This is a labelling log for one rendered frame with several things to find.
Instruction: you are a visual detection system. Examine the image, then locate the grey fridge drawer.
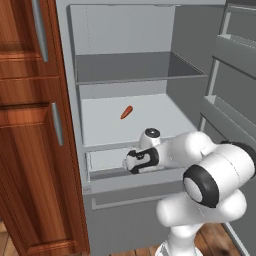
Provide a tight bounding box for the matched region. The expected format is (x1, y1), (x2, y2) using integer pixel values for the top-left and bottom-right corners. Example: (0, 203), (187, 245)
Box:
(84, 146), (188, 196)

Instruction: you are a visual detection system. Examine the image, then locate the grey freezer drawer handle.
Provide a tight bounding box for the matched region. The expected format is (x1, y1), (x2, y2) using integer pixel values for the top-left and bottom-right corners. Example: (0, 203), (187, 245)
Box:
(90, 191), (178, 211)

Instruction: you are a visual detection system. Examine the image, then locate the short grey cupboard handle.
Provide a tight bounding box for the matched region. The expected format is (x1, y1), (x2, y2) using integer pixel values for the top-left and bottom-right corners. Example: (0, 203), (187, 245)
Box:
(50, 101), (65, 147)

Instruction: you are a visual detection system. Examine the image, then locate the grey fridge door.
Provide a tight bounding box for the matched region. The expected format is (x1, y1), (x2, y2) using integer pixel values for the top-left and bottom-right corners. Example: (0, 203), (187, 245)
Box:
(197, 0), (256, 256)

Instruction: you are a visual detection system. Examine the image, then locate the small wooden cupboard door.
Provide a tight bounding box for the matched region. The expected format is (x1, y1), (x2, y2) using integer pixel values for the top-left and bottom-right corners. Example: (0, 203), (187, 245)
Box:
(0, 0), (62, 80)

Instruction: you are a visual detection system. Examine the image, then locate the narrow grey door bin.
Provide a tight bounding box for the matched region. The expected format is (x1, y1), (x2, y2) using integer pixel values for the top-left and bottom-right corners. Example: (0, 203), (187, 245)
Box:
(211, 33), (256, 80)

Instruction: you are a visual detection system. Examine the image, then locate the wide grey door bin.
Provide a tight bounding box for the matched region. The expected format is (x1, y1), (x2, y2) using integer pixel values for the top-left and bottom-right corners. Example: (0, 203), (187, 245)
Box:
(199, 94), (256, 148)

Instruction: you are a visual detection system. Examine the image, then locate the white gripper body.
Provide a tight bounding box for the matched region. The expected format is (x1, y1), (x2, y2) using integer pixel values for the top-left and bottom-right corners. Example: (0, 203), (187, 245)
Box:
(121, 154), (134, 172)

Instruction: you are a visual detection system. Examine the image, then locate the grey fridge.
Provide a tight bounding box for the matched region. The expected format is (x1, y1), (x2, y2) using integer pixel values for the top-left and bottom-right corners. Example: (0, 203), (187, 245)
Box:
(54, 0), (256, 256)

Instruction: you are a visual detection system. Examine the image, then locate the tall wooden cupboard door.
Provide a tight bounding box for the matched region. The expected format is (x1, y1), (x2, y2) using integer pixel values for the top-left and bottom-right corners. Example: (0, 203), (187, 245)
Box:
(0, 102), (90, 256)

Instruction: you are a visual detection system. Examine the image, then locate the grey fridge shelf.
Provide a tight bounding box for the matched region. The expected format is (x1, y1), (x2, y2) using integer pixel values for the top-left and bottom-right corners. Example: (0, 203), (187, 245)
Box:
(74, 51), (209, 86)

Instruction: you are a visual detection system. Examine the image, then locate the orange carrot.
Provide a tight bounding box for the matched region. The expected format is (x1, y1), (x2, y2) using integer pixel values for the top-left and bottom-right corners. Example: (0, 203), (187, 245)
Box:
(119, 105), (134, 121)

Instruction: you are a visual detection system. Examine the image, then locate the grey freezer drawer front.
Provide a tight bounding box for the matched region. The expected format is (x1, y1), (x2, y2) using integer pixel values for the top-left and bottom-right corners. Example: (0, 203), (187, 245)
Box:
(82, 189), (188, 256)

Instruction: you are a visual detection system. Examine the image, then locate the long grey cupboard handle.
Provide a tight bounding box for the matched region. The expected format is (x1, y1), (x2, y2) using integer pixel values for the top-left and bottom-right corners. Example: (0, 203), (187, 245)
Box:
(31, 0), (50, 64)

